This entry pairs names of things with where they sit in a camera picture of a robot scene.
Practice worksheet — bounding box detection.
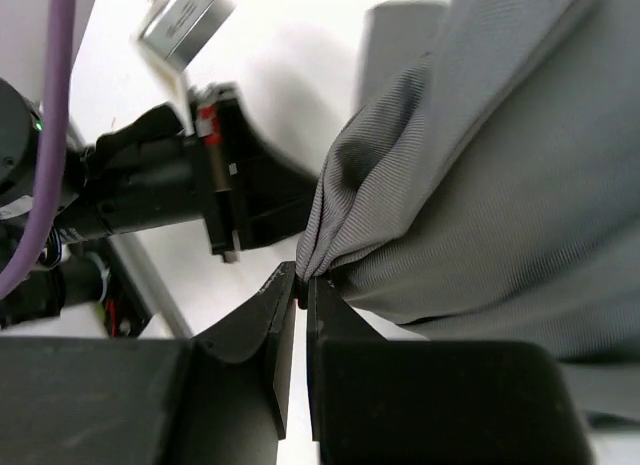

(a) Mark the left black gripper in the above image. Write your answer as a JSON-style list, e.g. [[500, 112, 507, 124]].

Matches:
[[54, 83, 317, 262]]

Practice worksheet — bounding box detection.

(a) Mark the grey pleated skirt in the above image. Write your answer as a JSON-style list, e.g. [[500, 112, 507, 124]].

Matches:
[[296, 0, 639, 420]]

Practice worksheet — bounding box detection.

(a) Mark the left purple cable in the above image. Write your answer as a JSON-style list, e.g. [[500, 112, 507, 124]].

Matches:
[[0, 0, 81, 299]]

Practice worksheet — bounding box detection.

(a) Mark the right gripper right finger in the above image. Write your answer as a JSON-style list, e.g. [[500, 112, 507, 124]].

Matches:
[[306, 278, 594, 464]]

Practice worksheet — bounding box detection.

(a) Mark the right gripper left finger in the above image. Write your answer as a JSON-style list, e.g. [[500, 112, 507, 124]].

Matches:
[[1, 262, 295, 464]]

